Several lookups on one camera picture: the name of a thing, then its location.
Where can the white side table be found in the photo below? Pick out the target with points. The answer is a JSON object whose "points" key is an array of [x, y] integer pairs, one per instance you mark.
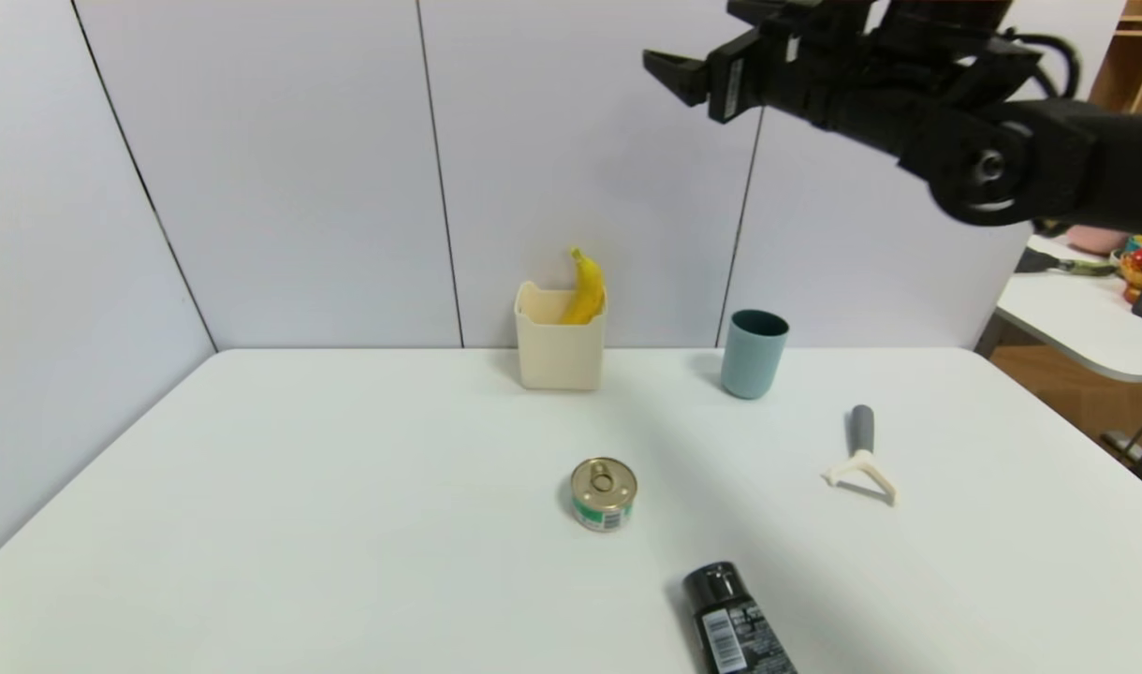
{"points": [[1076, 323]]}

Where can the small green labelled tin can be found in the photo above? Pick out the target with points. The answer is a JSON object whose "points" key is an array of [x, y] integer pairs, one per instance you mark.
{"points": [[603, 482]]}

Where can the yellow banana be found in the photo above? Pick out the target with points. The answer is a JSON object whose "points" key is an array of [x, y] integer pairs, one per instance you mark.
{"points": [[586, 295]]}

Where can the cream white plastic box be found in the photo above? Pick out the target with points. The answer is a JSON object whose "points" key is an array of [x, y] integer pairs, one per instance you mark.
{"points": [[560, 360]]}

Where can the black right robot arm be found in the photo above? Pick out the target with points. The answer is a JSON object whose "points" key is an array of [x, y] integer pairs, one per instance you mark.
{"points": [[1095, 159]]}

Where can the wooden shelf unit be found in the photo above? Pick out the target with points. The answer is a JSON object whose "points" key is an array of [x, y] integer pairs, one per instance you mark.
{"points": [[1137, 65]]}

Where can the black tube with barcode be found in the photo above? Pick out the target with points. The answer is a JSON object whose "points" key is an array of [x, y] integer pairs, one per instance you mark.
{"points": [[735, 627]]}

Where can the green and black tool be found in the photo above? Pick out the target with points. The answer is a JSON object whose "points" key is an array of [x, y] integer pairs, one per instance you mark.
{"points": [[1081, 270]]}

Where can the pink bowl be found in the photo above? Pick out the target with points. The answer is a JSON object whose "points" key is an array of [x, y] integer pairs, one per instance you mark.
{"points": [[1095, 240]]}

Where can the teal blue plastic cup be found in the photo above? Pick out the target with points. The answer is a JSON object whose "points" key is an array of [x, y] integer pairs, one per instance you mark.
{"points": [[754, 365]]}

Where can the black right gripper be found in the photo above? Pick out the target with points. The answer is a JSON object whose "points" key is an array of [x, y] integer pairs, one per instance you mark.
{"points": [[732, 79]]}

